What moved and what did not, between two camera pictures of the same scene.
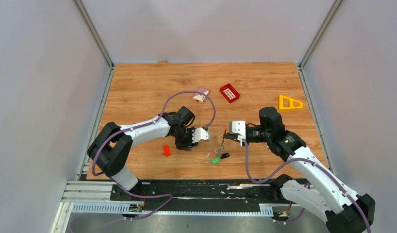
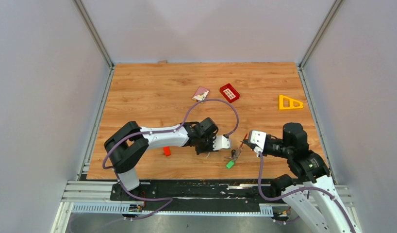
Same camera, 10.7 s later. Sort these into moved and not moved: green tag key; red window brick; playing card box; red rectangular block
Moved: green tag key
Not moved: red rectangular block; playing card box; red window brick
